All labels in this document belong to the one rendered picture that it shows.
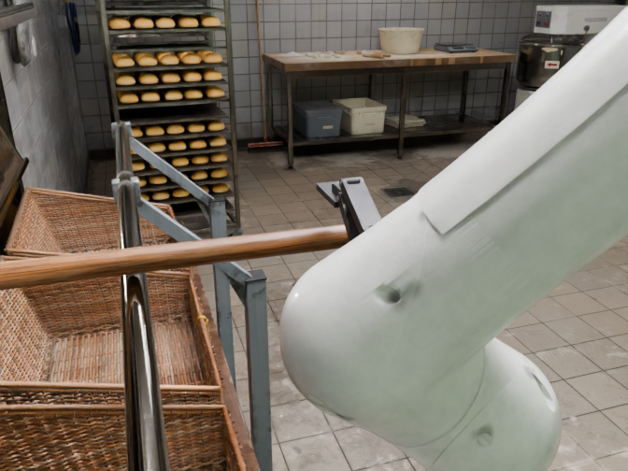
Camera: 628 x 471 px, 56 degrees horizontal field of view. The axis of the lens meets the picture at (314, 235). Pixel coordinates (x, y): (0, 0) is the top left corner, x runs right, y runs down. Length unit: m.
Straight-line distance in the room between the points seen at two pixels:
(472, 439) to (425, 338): 0.10
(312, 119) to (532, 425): 4.96
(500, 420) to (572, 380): 2.29
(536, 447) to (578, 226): 0.17
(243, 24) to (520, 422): 5.47
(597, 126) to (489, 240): 0.07
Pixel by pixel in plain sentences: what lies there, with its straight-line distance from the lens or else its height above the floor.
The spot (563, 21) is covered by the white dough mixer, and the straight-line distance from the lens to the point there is 5.96.
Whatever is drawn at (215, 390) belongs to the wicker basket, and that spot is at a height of 0.73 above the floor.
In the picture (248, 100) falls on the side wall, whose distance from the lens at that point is 5.84.
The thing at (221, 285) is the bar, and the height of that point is 0.70.
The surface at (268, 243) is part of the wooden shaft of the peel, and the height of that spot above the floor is 1.20.
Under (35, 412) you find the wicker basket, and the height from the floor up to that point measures 0.80.
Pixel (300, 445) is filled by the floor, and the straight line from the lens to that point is 2.19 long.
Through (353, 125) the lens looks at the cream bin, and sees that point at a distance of 5.45.
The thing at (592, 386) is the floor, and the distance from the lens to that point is 2.69.
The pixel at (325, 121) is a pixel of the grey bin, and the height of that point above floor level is 0.37.
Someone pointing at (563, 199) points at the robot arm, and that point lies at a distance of 0.31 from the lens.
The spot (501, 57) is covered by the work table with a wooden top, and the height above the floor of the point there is 0.88.
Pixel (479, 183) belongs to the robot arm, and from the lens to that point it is 0.32.
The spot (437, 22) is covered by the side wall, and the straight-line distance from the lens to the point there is 6.45.
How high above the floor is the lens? 1.48
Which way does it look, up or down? 23 degrees down
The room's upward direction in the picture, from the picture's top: straight up
